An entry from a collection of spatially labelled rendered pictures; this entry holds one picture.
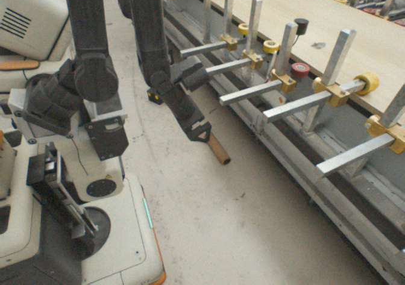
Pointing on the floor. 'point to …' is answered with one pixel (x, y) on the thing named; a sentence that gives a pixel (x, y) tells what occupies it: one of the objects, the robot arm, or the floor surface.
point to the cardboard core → (219, 150)
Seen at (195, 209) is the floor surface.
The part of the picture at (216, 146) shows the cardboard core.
